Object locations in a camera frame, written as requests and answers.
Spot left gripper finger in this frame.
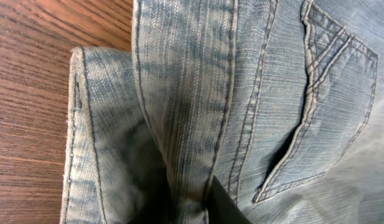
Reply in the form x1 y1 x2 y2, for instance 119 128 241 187
207 176 251 224

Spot light blue denim shorts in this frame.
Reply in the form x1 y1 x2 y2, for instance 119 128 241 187
60 0 384 223

